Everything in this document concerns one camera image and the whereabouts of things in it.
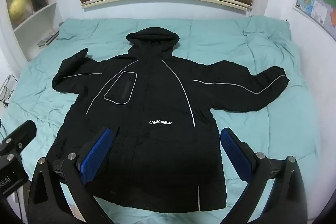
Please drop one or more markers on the stack of magazines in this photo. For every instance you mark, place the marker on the stack of magazines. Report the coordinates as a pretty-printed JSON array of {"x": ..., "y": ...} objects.
[{"x": 48, "y": 39}]

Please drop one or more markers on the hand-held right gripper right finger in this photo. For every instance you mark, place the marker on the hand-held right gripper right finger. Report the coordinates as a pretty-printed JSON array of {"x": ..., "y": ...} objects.
[{"x": 233, "y": 153}]

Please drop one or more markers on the white bookshelf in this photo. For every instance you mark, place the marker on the white bookshelf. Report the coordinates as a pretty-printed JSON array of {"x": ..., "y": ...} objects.
[{"x": 34, "y": 22}]

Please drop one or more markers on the black hooded jacket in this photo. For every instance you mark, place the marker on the black hooded jacket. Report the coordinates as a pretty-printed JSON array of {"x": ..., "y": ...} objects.
[{"x": 147, "y": 98}]

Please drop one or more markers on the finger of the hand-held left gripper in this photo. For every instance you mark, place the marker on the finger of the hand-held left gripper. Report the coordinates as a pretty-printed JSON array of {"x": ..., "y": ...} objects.
[{"x": 22, "y": 134}]

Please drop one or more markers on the yellow globe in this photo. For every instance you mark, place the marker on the yellow globe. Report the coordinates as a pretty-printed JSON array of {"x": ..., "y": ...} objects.
[{"x": 17, "y": 8}]

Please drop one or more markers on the teal quilted blanket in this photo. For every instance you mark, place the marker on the teal quilted blanket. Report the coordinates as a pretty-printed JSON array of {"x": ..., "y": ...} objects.
[{"x": 236, "y": 50}]

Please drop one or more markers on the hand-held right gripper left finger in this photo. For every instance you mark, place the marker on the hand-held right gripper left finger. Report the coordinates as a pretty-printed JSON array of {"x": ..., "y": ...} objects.
[{"x": 94, "y": 155}]

